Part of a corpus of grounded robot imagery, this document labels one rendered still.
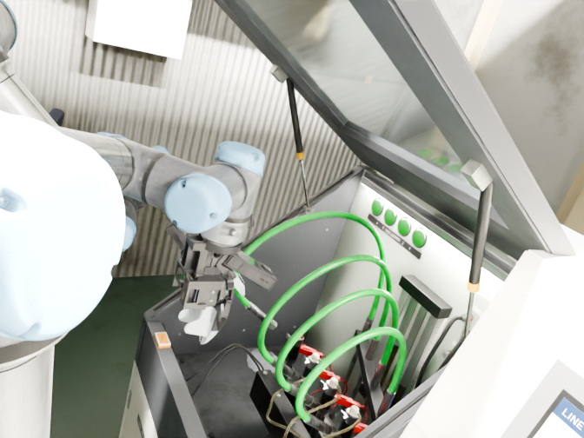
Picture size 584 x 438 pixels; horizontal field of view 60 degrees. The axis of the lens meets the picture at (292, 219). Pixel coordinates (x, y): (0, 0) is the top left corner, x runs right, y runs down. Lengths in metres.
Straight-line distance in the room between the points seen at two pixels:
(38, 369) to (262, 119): 3.01
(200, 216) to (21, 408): 0.33
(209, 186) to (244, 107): 2.61
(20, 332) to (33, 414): 0.13
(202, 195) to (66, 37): 2.26
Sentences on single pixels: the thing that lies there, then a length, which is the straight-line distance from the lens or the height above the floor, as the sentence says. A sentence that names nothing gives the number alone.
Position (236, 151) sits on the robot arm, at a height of 1.58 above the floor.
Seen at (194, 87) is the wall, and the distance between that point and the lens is 3.07.
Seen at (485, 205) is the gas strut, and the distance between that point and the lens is 0.79.
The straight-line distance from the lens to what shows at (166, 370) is 1.28.
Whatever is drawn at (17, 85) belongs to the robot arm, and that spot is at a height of 1.57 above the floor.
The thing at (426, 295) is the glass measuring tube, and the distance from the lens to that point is 1.21.
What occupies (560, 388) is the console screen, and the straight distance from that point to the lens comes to 0.83.
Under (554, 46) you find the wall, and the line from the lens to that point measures 3.31.
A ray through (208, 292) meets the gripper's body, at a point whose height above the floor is 1.34.
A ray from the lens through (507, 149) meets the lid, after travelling 0.71.
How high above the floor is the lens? 1.77
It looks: 21 degrees down
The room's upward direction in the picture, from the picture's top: 17 degrees clockwise
